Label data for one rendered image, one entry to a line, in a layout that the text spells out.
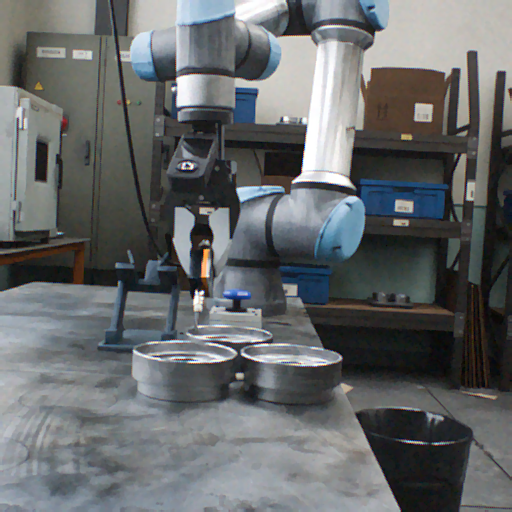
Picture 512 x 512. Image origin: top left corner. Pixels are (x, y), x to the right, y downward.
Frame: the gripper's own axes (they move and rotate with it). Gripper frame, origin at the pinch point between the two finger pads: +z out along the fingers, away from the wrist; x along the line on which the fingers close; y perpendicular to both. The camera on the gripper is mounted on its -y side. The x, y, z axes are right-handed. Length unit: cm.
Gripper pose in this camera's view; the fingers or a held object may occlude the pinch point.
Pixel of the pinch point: (202, 267)
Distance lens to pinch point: 92.6
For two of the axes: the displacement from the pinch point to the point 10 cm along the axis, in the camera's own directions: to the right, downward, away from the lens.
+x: -9.9, -0.2, 1.0
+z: -0.1, 10.0, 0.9
